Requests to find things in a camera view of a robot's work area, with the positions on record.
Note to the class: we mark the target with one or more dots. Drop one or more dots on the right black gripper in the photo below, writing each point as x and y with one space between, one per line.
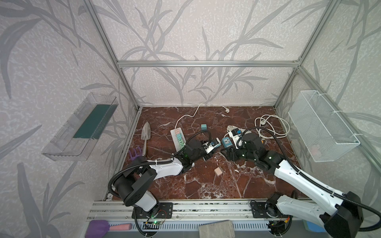
229 149

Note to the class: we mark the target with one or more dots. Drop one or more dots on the metal garden trowel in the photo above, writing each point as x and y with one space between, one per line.
145 136

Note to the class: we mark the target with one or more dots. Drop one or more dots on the white wire mesh basket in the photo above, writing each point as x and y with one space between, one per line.
323 131

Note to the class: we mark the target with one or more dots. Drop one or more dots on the blue sponge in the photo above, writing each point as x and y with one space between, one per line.
311 227

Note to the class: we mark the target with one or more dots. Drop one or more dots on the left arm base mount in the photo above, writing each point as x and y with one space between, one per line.
161 211

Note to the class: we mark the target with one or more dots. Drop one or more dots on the purple pink brush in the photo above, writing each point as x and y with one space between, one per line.
99 228

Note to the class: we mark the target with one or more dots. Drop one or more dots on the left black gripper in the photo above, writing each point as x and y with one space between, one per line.
208 156

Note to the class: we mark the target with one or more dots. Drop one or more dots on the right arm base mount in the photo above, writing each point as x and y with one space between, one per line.
264 209

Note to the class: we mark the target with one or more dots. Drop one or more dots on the grey sponge block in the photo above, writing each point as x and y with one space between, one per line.
222 229

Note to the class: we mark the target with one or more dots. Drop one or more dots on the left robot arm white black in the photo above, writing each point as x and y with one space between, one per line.
131 185

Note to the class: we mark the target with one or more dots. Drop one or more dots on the white multicolour power strip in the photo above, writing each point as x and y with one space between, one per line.
175 140

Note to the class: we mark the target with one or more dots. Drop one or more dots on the purple pink hand rake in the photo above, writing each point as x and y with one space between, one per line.
135 153

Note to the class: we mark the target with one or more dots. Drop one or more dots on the clear plastic wall tray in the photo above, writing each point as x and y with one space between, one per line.
78 137

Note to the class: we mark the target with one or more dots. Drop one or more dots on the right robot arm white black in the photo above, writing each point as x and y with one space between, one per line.
340 214

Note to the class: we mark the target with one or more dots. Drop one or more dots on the blue power strip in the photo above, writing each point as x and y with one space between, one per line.
226 142

